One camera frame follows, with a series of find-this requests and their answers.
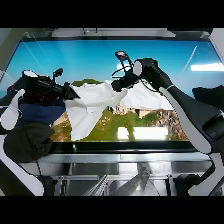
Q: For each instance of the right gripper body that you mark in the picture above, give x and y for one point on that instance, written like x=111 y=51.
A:
x=125 y=83

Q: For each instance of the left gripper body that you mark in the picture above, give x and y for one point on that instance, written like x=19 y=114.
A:
x=56 y=89

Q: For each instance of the white shirt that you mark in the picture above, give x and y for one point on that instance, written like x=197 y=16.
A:
x=90 y=106

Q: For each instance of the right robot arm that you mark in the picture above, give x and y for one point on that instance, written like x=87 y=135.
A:
x=186 y=106

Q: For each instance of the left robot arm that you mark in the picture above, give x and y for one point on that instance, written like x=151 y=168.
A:
x=11 y=113

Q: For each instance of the blue garment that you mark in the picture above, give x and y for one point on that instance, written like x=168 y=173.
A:
x=43 y=113

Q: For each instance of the dark green garment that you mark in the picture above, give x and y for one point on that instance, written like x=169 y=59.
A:
x=28 y=141

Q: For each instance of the black garment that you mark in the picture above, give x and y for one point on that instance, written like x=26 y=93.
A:
x=210 y=96

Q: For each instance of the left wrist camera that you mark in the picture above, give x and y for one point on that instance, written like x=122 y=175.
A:
x=57 y=74

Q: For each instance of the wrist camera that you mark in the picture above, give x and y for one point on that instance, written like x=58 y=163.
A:
x=57 y=74
x=122 y=56

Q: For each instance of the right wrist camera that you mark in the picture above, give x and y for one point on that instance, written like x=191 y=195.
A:
x=122 y=56

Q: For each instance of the silver frame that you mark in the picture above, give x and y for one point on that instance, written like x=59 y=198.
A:
x=100 y=158

